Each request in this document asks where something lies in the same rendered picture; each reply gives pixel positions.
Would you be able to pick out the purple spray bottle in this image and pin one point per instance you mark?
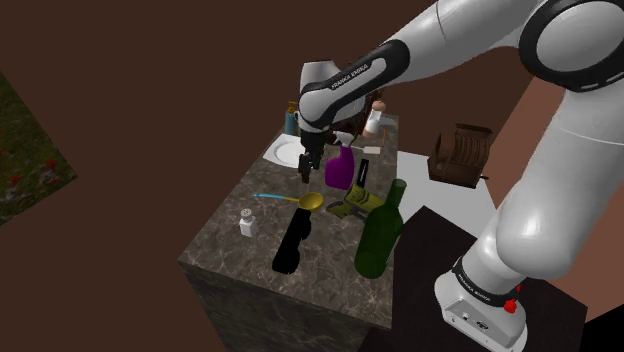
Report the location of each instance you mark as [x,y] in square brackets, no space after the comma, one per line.
[340,170]

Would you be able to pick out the white bottle with brown cap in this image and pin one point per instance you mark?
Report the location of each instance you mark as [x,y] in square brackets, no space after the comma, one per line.
[373,121]

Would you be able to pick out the green glass bottle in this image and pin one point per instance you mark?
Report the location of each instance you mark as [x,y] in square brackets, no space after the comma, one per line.
[378,234]

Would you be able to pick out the white salt shaker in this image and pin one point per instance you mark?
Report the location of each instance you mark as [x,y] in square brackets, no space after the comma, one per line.
[248,225]

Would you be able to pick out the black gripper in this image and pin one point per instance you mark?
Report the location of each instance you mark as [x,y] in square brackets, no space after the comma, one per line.
[313,146]

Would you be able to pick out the black flat stick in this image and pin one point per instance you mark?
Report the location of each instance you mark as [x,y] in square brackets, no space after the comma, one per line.
[363,171]

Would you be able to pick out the white round sink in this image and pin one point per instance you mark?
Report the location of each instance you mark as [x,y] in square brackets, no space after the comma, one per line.
[286,152]

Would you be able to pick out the orange pencil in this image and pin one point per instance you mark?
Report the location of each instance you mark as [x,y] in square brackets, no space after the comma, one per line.
[384,137]

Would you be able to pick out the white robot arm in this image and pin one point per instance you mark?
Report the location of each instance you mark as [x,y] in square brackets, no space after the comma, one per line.
[546,204]

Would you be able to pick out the olive yellow power drill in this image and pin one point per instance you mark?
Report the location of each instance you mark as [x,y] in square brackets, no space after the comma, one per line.
[358,200]

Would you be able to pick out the dark robot stand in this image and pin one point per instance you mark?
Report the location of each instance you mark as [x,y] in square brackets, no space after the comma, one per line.
[429,273]

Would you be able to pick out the flower meadow wall picture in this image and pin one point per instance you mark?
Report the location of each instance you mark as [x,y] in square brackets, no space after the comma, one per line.
[27,156]

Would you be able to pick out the brown wooden dish rack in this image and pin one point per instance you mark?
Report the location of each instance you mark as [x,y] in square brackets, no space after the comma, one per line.
[460,156]

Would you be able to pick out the blue soap dispenser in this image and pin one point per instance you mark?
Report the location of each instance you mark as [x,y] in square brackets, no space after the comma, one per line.
[291,122]

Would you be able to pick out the black pepper mill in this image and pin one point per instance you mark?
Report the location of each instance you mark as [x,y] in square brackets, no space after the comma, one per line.
[292,244]

